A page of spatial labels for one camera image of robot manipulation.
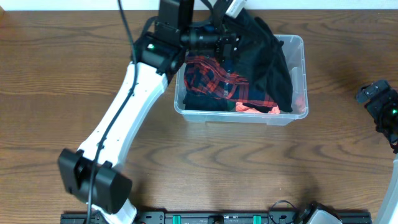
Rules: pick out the black ribbed garment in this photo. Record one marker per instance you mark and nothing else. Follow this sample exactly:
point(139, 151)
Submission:
point(262, 109)

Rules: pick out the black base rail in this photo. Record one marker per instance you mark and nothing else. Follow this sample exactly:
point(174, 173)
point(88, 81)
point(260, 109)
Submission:
point(248, 217)

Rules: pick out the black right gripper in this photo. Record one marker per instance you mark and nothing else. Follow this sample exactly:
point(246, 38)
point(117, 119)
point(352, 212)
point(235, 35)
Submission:
point(379, 107)

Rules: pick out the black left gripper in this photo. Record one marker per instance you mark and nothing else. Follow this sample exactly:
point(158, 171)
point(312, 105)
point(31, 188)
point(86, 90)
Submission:
point(229, 45)

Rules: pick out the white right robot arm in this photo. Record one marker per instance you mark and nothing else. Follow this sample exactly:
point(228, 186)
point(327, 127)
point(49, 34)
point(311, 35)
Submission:
point(388, 210)

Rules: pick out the orange garment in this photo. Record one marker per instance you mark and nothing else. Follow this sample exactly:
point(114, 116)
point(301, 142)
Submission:
point(243, 107)

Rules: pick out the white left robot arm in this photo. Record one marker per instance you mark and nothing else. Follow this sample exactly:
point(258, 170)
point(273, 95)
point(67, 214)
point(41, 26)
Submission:
point(92, 173)

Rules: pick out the dark green cloth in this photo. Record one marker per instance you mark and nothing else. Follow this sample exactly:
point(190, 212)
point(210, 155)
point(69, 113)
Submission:
point(230, 105)

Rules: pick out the clear plastic storage bin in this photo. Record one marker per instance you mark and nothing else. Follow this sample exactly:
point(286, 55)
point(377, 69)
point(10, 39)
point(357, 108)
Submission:
point(294, 51)

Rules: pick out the red plaid shirt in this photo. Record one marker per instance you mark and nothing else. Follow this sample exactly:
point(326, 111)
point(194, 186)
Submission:
point(205, 76)

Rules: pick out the dark navy garment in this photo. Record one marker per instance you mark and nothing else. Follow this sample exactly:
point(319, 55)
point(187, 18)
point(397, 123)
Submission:
point(203, 103)

